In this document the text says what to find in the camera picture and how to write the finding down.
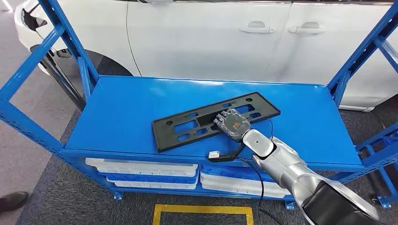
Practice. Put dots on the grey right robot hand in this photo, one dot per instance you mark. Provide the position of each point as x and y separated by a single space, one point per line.
236 125

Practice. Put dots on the black plastic bracket part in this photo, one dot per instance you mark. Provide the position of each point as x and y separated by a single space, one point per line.
164 139

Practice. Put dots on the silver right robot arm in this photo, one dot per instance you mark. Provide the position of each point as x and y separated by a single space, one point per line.
289 167

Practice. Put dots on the blue metal shelf rack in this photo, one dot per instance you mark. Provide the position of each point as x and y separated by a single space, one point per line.
385 203
186 108

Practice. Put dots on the white plastic bin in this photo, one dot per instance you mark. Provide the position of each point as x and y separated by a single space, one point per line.
149 185
236 191
224 181
140 166

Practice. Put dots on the yellow floor tape square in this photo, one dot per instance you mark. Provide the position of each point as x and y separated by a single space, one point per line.
202 209

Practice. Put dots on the white car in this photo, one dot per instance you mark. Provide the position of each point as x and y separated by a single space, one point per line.
186 37

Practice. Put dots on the person's foot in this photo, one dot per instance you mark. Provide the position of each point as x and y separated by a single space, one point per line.
12 200

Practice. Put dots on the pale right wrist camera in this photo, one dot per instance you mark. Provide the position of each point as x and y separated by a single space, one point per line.
214 154

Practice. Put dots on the silver stanchion post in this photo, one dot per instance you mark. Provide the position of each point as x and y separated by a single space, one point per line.
62 81

